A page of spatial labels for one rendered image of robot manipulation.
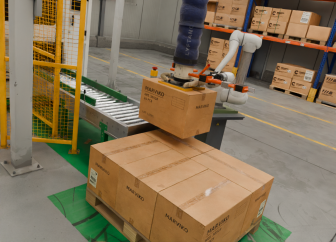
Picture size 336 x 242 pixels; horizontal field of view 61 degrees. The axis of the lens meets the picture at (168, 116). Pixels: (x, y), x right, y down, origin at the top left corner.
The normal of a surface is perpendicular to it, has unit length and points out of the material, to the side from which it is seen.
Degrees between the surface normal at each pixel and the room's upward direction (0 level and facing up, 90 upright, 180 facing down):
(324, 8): 90
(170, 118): 90
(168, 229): 90
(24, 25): 90
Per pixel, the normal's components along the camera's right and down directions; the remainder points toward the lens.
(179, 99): -0.69, 0.13
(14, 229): 0.16, -0.93
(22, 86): 0.72, 0.33
